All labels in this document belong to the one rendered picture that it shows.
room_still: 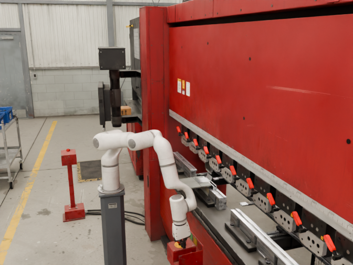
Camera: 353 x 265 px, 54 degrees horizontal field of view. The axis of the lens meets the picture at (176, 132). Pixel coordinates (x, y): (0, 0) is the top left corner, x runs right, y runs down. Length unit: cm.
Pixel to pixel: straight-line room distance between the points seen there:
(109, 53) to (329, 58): 223
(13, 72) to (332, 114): 880
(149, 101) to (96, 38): 636
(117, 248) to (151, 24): 188
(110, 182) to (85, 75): 721
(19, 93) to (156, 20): 690
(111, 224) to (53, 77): 731
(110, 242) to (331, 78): 188
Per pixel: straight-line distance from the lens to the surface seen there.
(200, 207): 254
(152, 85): 323
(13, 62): 965
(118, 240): 266
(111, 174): 245
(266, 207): 191
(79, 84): 957
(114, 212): 255
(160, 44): 322
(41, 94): 968
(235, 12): 205
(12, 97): 977
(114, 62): 329
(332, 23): 146
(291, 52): 163
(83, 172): 564
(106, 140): 232
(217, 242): 232
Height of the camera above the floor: 205
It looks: 15 degrees down
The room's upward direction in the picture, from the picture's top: straight up
